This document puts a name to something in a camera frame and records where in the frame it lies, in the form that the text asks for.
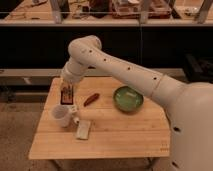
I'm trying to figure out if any white remote-like tube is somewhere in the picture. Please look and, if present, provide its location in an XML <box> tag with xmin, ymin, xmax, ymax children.
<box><xmin>69</xmin><ymin>105</ymin><xmax>80</xmax><ymax>124</ymax></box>

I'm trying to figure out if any brown rectangular eraser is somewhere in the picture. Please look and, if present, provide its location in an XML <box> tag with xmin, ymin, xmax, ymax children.
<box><xmin>61</xmin><ymin>89</ymin><xmax>73</xmax><ymax>105</ymax></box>

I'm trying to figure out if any white ceramic cup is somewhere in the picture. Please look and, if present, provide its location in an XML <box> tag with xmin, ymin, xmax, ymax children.
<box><xmin>51</xmin><ymin>105</ymin><xmax>71</xmax><ymax>127</ymax></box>

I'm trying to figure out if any long wooden bench shelf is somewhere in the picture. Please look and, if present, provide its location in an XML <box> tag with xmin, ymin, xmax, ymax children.
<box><xmin>0</xmin><ymin>0</ymin><xmax>213</xmax><ymax>27</ymax></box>

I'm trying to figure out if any green ceramic bowl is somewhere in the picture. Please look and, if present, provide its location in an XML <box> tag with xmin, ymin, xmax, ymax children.
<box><xmin>113</xmin><ymin>86</ymin><xmax>144</xmax><ymax>112</ymax></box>

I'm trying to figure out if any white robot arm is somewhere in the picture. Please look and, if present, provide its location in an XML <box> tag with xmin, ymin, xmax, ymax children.
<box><xmin>61</xmin><ymin>35</ymin><xmax>213</xmax><ymax>171</ymax></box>

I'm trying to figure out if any wooden folding table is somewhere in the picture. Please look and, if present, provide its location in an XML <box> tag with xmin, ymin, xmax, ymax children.
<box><xmin>29</xmin><ymin>77</ymin><xmax>170</xmax><ymax>160</ymax></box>

